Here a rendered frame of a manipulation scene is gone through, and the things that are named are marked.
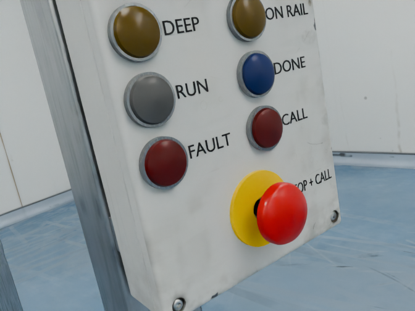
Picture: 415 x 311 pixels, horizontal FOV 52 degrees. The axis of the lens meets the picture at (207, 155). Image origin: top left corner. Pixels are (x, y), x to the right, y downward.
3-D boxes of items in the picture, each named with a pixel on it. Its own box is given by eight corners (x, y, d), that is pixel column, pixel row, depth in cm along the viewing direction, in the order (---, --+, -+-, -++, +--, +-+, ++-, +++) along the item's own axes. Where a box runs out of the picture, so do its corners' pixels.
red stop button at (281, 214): (317, 232, 28) (309, 175, 27) (275, 258, 26) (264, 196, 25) (268, 220, 32) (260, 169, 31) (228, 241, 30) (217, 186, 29)
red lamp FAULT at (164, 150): (194, 179, 25) (184, 132, 24) (154, 195, 23) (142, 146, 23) (186, 178, 25) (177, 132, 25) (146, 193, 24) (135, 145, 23)
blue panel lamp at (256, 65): (280, 90, 28) (274, 48, 28) (250, 99, 27) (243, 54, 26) (272, 91, 29) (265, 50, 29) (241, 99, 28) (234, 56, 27)
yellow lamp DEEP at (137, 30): (168, 53, 23) (157, 0, 23) (123, 62, 22) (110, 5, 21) (161, 55, 24) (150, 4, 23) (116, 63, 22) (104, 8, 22)
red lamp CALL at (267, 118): (288, 142, 29) (282, 103, 29) (259, 153, 28) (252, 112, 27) (280, 142, 30) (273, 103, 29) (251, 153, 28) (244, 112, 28)
